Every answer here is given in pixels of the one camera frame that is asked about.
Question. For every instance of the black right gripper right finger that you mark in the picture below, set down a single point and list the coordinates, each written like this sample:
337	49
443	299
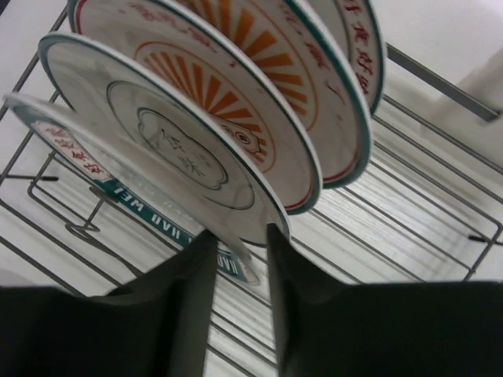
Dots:
324	327

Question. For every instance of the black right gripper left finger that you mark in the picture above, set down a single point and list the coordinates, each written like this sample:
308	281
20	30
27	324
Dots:
155	325

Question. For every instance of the green rim lettered plate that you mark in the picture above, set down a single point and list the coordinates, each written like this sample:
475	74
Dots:
133	176

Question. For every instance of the white plate green emblem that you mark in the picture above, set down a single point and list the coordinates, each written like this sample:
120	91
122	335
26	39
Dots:
116	93

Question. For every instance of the orange sunburst plate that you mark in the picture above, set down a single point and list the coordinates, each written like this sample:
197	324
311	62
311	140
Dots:
180	47
288	41
354	25

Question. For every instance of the orange sunburst plate front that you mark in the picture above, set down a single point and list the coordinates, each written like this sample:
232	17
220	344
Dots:
354	25

